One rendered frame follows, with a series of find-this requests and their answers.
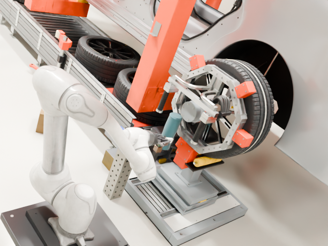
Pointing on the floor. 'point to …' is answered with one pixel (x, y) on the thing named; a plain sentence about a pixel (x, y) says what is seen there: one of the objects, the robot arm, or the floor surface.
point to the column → (117, 176)
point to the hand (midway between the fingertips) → (168, 140)
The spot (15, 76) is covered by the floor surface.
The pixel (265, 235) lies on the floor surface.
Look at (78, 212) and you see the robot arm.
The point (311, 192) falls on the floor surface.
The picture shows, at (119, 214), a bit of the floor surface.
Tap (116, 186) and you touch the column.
